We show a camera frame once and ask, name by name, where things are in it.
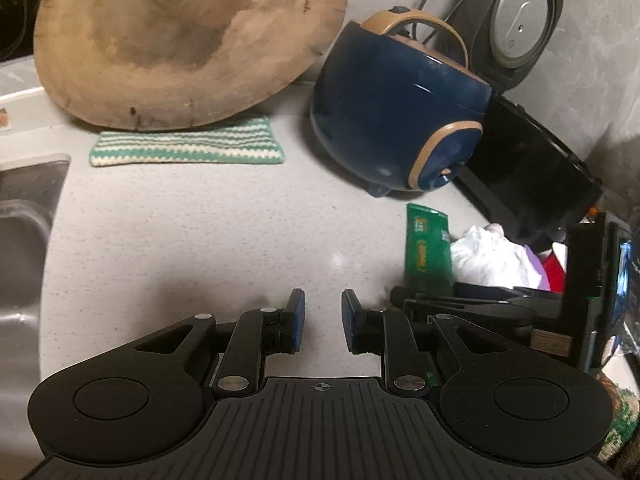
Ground green white striped cloth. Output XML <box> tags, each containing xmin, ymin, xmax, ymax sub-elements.
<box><xmin>89</xmin><ymin>116</ymin><xmax>287</xmax><ymax>167</ymax></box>

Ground round wooden cutting board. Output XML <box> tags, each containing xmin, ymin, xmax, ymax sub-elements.
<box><xmin>32</xmin><ymin>0</ymin><xmax>349</xmax><ymax>132</ymax></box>

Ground black rice cooker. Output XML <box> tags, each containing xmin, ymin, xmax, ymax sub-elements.
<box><xmin>442</xmin><ymin>0</ymin><xmax>603</xmax><ymax>256</ymax></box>

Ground green packet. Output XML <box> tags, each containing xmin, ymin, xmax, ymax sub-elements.
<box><xmin>404</xmin><ymin>203</ymin><xmax>453</xmax><ymax>296</ymax></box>

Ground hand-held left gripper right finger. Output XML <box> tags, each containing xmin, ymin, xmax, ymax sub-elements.
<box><xmin>341</xmin><ymin>289</ymin><xmax>521</xmax><ymax>397</ymax></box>

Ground stainless steel sink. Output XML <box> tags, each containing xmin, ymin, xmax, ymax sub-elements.
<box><xmin>0</xmin><ymin>154</ymin><xmax>71</xmax><ymax>411</ymax></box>

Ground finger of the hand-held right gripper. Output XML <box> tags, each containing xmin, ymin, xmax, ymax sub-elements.
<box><xmin>402</xmin><ymin>299</ymin><xmax>535</xmax><ymax>339</ymax></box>
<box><xmin>391</xmin><ymin>282</ymin><xmax>566</xmax><ymax>307</ymax></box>

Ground white plastic box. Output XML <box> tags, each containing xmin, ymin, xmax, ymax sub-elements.
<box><xmin>0</xmin><ymin>55</ymin><xmax>48</xmax><ymax>136</ymax></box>

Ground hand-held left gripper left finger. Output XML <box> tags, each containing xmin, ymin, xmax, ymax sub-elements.
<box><xmin>120</xmin><ymin>288</ymin><xmax>307</xmax><ymax>397</ymax></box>

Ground blue electric cooker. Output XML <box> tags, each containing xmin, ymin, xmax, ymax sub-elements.
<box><xmin>309</xmin><ymin>6</ymin><xmax>493</xmax><ymax>197</ymax></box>

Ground white plastic bag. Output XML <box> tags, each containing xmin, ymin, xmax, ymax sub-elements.
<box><xmin>450</xmin><ymin>224</ymin><xmax>543</xmax><ymax>291</ymax></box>

